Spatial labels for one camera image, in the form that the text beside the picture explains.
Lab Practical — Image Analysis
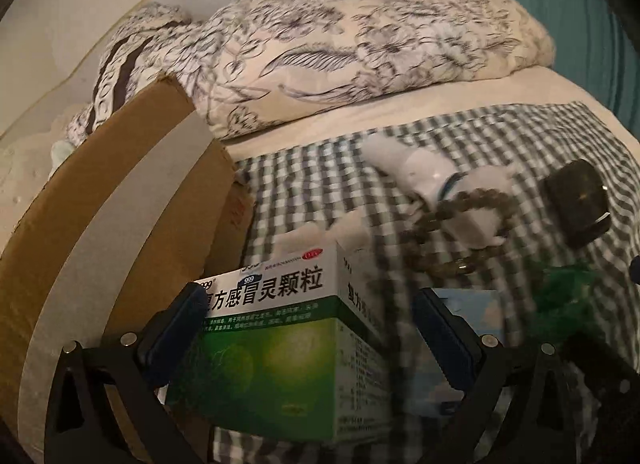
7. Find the white rabbit figurine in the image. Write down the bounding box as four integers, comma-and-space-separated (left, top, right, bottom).
440, 166, 516, 249

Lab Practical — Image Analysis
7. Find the teal curtain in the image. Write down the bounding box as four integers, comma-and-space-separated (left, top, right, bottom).
425, 0, 640, 119

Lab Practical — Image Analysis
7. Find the green white checkered cloth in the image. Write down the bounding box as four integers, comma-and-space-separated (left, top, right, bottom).
210, 101, 640, 464

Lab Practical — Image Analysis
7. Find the white plastic bottle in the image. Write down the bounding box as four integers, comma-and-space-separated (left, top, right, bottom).
361, 133, 461, 205

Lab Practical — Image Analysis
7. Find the green white medicine box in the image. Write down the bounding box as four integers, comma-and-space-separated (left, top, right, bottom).
165, 241, 396, 445

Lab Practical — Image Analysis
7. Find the floral duvet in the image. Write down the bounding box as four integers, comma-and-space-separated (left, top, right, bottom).
192, 0, 558, 141

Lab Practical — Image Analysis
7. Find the brown bead bracelet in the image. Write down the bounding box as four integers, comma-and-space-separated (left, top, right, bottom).
400, 186, 518, 277

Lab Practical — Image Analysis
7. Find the brown cardboard box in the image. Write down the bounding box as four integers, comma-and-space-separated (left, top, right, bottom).
0, 71, 256, 464

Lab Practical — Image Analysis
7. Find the green net bag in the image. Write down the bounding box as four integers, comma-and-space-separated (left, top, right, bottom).
530, 264, 601, 345

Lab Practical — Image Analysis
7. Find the floral pillow with brown stripe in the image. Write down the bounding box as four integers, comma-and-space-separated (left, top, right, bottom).
67, 2, 196, 142

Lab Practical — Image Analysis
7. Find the dark pouch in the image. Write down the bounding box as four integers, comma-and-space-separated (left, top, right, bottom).
544, 159, 612, 249

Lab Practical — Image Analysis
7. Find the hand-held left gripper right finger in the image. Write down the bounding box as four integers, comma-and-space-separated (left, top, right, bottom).
411, 288, 601, 464

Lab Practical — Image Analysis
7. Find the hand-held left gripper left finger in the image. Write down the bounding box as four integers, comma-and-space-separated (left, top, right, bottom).
44, 281, 211, 464

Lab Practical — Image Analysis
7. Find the blue white tissue packet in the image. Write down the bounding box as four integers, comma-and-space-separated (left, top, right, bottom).
415, 288, 506, 417

